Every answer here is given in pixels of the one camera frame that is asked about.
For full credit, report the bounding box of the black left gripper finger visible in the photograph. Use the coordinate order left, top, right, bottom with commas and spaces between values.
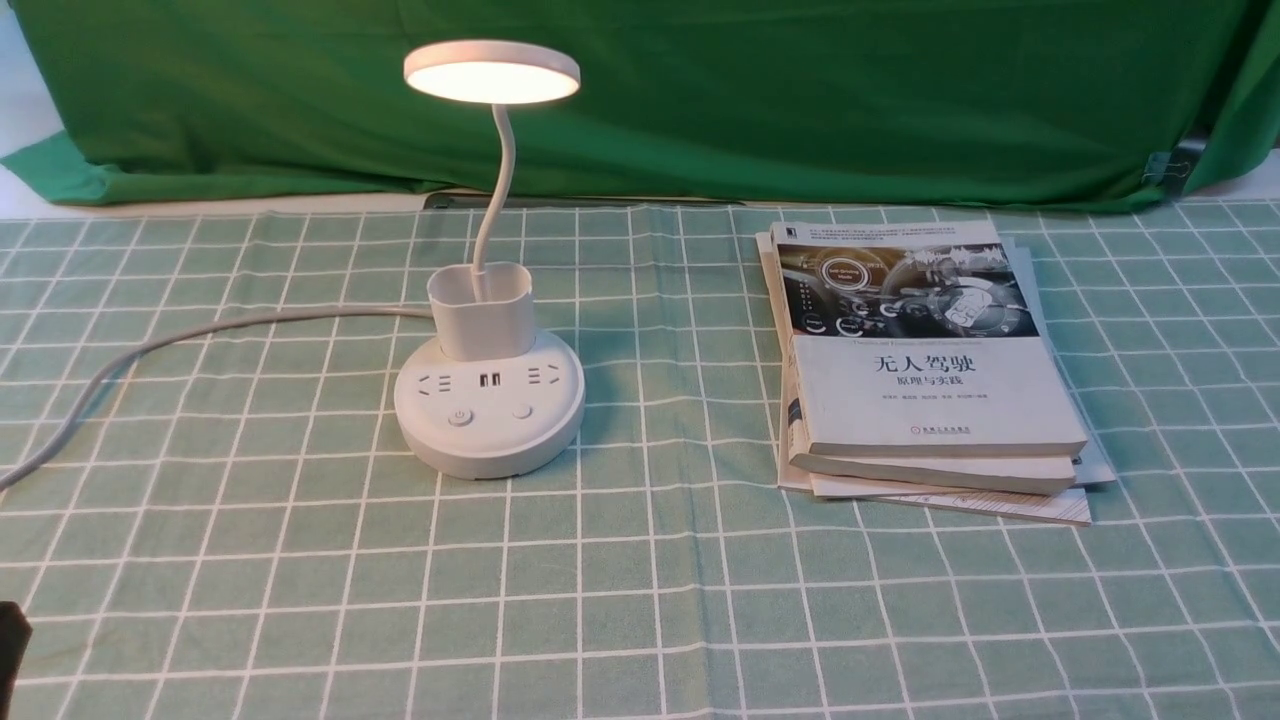
0, 602, 33, 720

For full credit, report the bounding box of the white desk lamp with sockets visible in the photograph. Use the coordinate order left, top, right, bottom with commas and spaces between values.
393, 38, 585, 479

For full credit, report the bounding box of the green checkered tablecloth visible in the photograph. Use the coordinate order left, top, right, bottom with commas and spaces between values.
1, 201, 1279, 719

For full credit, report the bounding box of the top book white cover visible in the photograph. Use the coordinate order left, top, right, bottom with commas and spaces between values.
771, 220, 1089, 459

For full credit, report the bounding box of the bottom thin white book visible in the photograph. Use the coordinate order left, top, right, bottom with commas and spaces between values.
778, 386, 1117, 527

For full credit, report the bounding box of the green backdrop cloth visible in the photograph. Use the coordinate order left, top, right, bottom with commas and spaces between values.
3, 1, 1277, 211

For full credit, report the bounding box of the metal binder clip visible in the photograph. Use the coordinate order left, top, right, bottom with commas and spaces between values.
1142, 149, 1199, 199

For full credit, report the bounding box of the white lamp power cable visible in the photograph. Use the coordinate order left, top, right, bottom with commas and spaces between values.
0, 305, 433, 491

